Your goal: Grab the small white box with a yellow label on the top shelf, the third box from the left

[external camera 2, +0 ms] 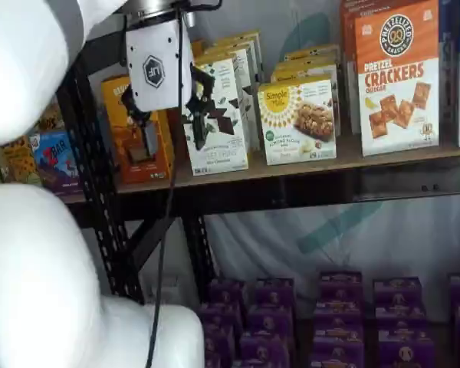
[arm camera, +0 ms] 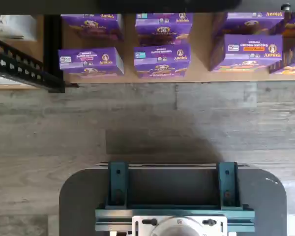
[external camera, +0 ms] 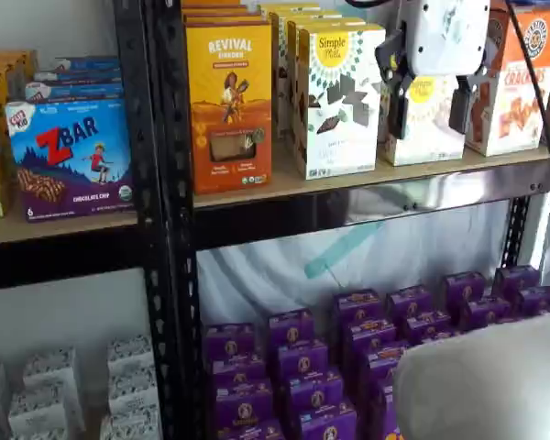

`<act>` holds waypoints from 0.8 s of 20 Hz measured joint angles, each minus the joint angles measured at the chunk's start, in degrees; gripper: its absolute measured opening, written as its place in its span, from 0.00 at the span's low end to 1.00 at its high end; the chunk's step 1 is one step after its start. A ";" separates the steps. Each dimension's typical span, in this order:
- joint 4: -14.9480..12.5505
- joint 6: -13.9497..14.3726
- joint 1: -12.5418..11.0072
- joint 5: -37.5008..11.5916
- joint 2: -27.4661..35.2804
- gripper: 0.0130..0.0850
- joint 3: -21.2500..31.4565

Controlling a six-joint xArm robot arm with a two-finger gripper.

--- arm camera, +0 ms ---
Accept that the black metal shelf rack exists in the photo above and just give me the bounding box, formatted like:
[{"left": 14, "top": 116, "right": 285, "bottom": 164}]
[
  {"left": 0, "top": 14, "right": 45, "bottom": 89},
  {"left": 0, "top": 0, "right": 295, "bottom": 93}
]

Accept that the purple Annie's box orange label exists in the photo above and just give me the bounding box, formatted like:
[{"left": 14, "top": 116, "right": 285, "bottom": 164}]
[{"left": 209, "top": 34, "right": 284, "bottom": 73}]

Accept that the teal aluminium extrusion frame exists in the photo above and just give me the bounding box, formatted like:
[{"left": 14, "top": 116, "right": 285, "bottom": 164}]
[{"left": 95, "top": 161, "right": 256, "bottom": 234}]

